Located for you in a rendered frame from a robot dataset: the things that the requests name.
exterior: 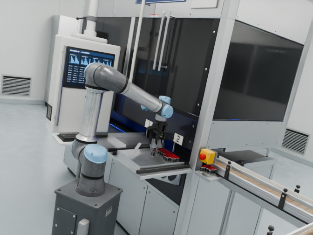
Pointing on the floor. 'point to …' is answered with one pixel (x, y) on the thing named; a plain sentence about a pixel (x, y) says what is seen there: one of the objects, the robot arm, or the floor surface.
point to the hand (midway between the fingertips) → (153, 148)
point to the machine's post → (207, 112)
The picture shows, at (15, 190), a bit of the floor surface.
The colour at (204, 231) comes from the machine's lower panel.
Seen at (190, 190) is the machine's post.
